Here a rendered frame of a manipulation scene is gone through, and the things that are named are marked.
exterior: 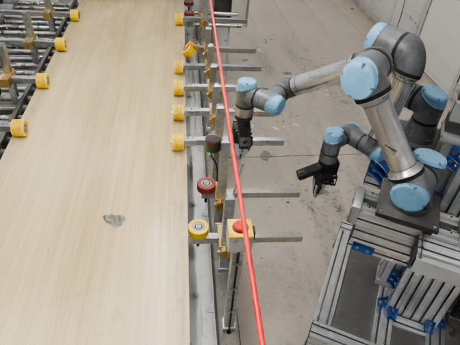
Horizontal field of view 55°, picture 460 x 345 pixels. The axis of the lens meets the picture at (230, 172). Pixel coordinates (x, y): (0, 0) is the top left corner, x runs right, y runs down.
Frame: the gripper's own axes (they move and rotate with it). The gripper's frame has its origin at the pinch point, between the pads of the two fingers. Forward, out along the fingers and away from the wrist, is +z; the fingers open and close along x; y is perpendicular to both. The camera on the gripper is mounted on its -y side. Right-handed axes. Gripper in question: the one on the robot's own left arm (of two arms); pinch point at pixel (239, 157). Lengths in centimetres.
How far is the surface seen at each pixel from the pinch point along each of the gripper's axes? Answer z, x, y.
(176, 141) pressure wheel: 4.1, 27.3, 16.7
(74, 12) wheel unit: 3, 101, 166
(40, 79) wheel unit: 4, 100, 71
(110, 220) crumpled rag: 10, 51, -26
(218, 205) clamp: 14.9, 9.0, -13.4
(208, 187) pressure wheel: 9.9, 13.3, -7.8
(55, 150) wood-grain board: 10, 82, 17
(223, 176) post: 1.4, 7.6, -10.6
